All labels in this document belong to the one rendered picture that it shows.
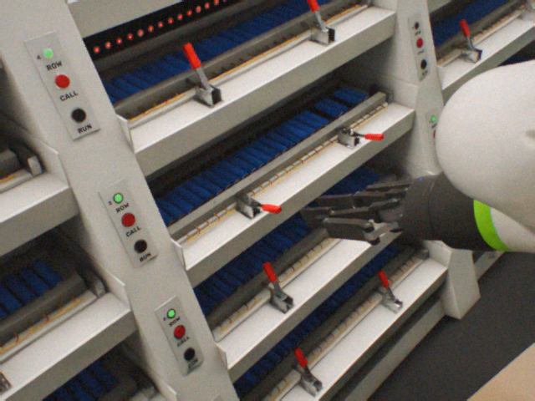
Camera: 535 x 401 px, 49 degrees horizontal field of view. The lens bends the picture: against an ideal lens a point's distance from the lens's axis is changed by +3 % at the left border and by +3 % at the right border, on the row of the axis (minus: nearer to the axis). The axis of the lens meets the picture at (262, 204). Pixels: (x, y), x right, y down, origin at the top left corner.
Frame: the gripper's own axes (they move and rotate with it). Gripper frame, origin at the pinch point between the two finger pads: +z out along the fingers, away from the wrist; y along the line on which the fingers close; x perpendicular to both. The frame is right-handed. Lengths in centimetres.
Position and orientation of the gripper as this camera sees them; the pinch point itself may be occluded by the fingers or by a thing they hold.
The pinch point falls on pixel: (328, 211)
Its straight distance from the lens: 80.7
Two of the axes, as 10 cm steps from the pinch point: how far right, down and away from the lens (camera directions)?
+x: -4.2, -8.7, -2.6
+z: -5.7, 0.3, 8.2
